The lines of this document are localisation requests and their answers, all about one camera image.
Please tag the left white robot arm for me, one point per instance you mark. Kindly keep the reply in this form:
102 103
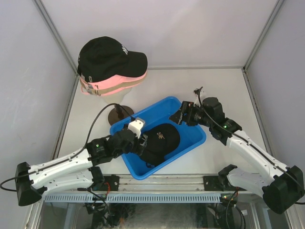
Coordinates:
76 170

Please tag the perforated grey cable duct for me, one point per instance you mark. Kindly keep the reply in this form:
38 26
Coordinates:
135 198

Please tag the beige mannequin head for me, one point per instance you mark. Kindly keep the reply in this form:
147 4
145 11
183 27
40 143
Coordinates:
116 97

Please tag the aluminium mounting rail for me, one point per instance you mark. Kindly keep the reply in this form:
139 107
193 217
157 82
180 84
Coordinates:
156 183

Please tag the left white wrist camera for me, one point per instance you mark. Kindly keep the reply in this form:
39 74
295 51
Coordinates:
136 126

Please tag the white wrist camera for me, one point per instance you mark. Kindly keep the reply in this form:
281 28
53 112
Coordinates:
136 126
199 96

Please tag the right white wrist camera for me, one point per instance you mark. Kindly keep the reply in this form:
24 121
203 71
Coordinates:
199 96

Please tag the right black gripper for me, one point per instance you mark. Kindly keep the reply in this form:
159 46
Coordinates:
188 107

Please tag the beige cap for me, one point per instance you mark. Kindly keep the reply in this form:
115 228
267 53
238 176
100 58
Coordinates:
124 85

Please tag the dark cap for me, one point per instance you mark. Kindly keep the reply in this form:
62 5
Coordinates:
104 57

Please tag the black mounting plate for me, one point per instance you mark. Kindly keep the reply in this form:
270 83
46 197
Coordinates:
216 183
111 183

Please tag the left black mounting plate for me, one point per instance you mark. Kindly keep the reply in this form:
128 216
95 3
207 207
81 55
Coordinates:
111 183

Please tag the pink baseball cap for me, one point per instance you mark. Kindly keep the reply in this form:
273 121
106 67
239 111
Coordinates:
101 92

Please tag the dark round wooden stand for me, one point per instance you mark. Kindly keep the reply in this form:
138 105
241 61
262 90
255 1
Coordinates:
119 113

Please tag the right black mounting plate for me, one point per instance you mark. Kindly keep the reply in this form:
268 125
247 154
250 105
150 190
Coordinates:
216 183

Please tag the blue plastic bin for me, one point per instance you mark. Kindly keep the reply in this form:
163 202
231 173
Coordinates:
157 114

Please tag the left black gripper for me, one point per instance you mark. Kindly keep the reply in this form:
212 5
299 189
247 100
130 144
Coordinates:
137 149

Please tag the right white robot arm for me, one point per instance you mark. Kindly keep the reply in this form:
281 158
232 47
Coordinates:
279 185

